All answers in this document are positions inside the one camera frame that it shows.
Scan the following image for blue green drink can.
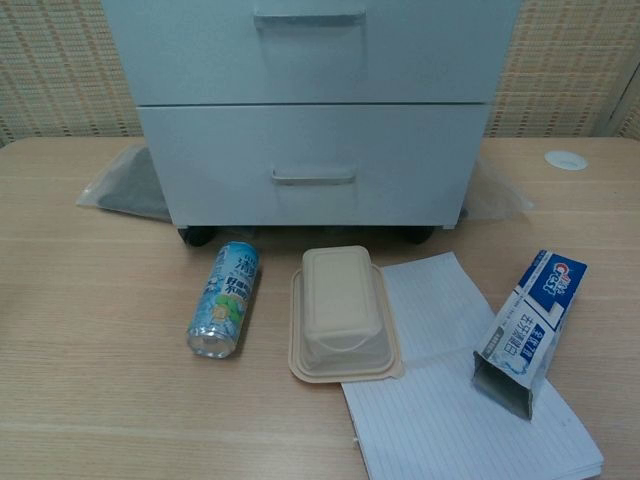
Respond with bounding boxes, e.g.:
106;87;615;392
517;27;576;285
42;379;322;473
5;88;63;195
186;240;261;360

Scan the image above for white drawer cabinet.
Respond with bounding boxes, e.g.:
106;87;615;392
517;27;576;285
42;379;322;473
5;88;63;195
99;0;524;232

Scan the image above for white round cable grommet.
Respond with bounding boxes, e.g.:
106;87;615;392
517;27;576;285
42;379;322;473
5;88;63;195
544;149;589;172

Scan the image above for blue white toothpaste box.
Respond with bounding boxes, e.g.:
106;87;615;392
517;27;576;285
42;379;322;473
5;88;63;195
470;249;589;422

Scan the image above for silver handle of large drawer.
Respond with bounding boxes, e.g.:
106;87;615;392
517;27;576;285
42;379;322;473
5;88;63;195
252;8;366;32

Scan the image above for beige plastic food container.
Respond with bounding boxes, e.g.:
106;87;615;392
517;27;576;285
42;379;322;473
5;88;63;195
288;244;405;385

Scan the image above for white lined notebook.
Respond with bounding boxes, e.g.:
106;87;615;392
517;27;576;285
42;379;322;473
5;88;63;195
341;251;606;480

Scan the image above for clear plastic bag dark contents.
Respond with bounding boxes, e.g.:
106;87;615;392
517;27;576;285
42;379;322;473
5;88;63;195
74;144;534;224

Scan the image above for silver handle of small drawer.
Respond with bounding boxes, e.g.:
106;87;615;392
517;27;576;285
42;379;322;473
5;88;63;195
271;167;358;188

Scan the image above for grey drawer front panel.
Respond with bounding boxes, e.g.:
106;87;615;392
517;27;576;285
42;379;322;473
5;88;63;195
99;0;524;107

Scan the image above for grey partition frame post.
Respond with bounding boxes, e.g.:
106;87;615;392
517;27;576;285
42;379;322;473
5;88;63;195
608;62;640;139

